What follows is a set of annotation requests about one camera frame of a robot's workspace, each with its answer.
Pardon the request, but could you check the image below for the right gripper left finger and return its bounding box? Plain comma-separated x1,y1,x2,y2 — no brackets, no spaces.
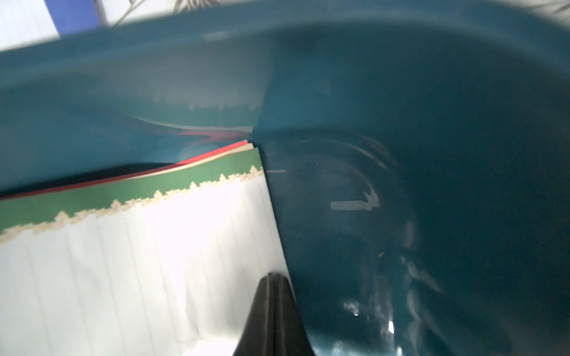
233,274,273,356

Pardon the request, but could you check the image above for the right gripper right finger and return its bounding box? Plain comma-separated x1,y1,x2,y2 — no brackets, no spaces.
273,274,315,355

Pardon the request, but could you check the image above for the teal plastic storage box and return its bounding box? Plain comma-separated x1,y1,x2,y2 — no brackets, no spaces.
1,1,569,355

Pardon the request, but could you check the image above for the blue bordered stationery paper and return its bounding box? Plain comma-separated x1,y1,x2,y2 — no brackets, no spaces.
1,0,102,51

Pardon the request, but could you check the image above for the beige ornate stationery paper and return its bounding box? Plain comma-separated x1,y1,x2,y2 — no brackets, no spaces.
126,140,254,179

